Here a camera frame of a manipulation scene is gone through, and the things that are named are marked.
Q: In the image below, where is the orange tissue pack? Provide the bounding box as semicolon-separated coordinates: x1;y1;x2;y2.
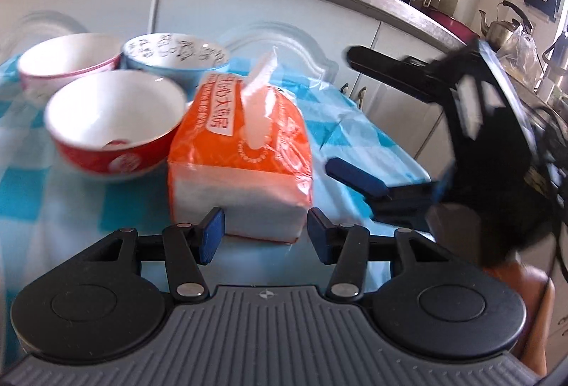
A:
168;50;313;244

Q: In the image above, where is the red white bowl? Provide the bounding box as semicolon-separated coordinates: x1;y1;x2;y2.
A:
44;70;188;180

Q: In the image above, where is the pink floral white bowl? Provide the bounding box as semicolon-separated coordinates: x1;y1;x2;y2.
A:
17;33;122;100

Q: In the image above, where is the blue cartoon animal bowl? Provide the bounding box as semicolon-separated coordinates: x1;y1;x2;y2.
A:
122;33;230;97

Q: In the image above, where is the person's hand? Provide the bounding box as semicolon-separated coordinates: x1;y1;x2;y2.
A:
483;258;556;376

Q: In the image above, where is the steel kettle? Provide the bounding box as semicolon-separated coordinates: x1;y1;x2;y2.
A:
479;0;533;52

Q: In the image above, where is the clear plastic bag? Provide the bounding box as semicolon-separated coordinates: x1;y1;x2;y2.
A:
497;26;542;90

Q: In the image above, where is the steel thermos jug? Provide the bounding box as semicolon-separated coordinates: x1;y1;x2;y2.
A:
542;30;567;91

